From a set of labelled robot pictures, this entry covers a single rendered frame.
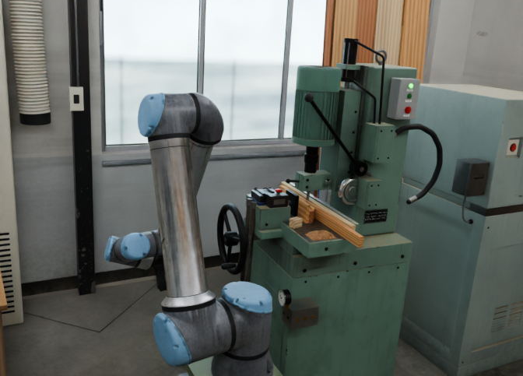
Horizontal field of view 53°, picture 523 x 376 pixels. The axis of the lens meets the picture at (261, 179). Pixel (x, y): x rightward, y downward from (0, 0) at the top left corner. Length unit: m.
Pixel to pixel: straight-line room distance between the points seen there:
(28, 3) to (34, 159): 0.85
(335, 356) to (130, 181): 1.69
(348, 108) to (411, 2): 2.00
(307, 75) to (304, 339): 1.06
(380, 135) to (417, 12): 2.08
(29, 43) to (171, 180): 1.69
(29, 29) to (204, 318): 1.93
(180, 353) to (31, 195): 2.02
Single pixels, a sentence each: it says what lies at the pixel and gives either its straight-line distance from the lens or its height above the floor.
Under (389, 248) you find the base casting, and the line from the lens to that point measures 2.30.
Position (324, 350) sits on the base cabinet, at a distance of 2.35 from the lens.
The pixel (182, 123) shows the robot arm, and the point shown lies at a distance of 1.46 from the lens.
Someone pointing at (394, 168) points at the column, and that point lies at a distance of 2.32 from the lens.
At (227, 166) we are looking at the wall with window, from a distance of 3.56.
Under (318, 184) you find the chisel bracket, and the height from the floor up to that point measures 1.03.
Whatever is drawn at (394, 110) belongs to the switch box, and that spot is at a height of 1.36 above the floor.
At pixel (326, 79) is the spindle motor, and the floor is 1.46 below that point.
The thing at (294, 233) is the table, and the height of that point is 0.89.
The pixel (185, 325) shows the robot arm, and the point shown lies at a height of 0.87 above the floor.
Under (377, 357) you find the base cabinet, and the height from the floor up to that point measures 0.25.
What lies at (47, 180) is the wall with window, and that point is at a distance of 3.29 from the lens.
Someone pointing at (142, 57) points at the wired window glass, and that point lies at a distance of 3.33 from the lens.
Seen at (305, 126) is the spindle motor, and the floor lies 1.28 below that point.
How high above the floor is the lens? 1.63
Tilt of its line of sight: 16 degrees down
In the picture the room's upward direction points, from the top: 4 degrees clockwise
